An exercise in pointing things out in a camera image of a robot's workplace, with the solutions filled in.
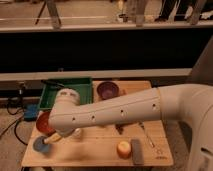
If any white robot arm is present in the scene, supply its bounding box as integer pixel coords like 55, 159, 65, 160
49, 84, 213, 171

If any white plastic cup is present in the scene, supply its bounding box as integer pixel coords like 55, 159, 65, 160
72, 128, 82, 138

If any blue plastic cup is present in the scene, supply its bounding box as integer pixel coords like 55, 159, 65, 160
33, 136, 50, 154

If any purple bowl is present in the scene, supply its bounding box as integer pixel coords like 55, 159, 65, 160
97, 81, 119, 100

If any green plastic tray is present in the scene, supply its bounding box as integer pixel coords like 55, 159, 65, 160
38, 77, 94, 112

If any bunch of dark grapes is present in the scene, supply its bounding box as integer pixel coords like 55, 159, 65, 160
115, 124, 124, 135

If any metal fork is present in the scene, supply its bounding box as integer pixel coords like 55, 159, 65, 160
139, 122, 162, 155

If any black strainer utensil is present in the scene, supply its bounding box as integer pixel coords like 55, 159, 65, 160
41, 80, 65, 88

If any yellow red apple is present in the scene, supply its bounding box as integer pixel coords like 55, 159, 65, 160
117, 141, 131, 159

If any wooden board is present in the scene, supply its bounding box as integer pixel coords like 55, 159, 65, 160
21, 80, 175, 168

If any orange bowl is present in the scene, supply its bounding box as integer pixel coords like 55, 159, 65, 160
36, 111, 55, 134

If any grey rectangular block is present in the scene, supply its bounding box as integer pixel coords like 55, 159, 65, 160
131, 139, 143, 165

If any blue box on floor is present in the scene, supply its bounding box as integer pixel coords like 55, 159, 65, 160
24, 104, 39, 121

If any grey metal rail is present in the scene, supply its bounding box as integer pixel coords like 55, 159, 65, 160
0, 68, 191, 82

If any black cable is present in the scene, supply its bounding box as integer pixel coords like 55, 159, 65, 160
0, 96, 31, 146

